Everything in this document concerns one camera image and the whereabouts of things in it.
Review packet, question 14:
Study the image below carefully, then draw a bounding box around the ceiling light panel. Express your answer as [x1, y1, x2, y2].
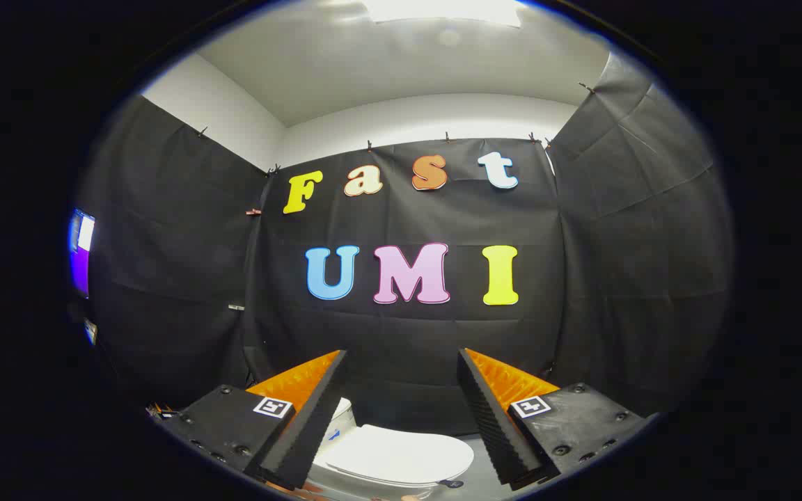
[362, 0, 524, 28]

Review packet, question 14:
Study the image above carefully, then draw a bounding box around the black backdrop cloth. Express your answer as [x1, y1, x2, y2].
[72, 50, 734, 438]

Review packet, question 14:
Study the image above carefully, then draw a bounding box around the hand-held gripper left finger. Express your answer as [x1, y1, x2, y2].
[150, 349, 348, 491]

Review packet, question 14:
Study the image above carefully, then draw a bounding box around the glowing blue purple screen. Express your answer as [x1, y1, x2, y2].
[68, 208, 96, 300]

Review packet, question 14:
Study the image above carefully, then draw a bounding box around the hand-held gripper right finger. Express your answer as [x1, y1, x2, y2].
[457, 347, 654, 486]

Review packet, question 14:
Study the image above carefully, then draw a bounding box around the white toilet bowl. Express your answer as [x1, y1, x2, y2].
[307, 397, 468, 501]

